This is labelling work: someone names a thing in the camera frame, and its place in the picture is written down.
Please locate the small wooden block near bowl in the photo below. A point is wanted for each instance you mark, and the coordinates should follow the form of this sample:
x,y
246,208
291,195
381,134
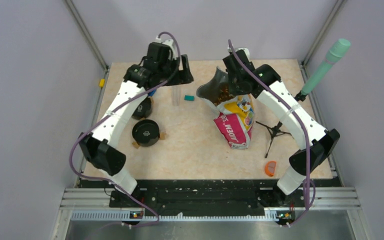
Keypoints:
x,y
162,135

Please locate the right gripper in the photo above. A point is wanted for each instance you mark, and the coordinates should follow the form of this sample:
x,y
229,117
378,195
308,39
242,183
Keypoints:
x,y
231,89

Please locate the black mini tripod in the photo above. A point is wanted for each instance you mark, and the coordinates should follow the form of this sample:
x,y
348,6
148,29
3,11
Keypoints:
x,y
274,132

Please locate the orange plastic piece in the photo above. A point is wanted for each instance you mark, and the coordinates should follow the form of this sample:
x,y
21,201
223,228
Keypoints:
x,y
270,168

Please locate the black pet bowl near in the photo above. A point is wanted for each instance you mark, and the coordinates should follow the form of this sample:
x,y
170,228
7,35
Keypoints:
x,y
146,133

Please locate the blue block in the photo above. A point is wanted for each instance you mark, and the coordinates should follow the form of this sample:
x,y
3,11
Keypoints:
x,y
151,93

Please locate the teal block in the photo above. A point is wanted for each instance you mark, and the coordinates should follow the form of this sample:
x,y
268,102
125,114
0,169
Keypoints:
x,y
189,98

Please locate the clear plastic scoop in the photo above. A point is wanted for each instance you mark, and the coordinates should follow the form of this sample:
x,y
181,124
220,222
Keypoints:
x,y
176,95

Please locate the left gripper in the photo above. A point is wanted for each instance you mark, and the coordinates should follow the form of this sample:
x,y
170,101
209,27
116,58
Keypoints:
x,y
182,76

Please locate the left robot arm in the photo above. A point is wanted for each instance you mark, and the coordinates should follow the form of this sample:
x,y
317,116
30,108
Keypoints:
x,y
99,144

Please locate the mint green microphone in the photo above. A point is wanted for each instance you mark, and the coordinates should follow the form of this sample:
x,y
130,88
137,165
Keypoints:
x,y
335,53

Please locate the pet food bag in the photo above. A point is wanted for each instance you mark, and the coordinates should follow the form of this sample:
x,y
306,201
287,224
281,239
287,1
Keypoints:
x,y
234,113

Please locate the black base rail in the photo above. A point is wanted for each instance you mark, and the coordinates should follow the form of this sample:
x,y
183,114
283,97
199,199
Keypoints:
x,y
206,198

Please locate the black pet bowl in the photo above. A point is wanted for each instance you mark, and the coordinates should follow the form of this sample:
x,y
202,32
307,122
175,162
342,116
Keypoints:
x,y
146,133
144,109

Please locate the black pet bowl far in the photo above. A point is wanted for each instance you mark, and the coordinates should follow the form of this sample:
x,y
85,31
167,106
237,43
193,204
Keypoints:
x,y
144,109

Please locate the yellow block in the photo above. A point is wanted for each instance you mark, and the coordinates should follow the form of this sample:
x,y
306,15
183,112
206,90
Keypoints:
x,y
102,83

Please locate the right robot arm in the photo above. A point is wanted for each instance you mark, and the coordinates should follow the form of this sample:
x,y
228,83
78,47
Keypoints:
x,y
315,142

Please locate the small wooden block front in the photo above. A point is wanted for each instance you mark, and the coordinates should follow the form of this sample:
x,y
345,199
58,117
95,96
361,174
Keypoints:
x,y
135,145

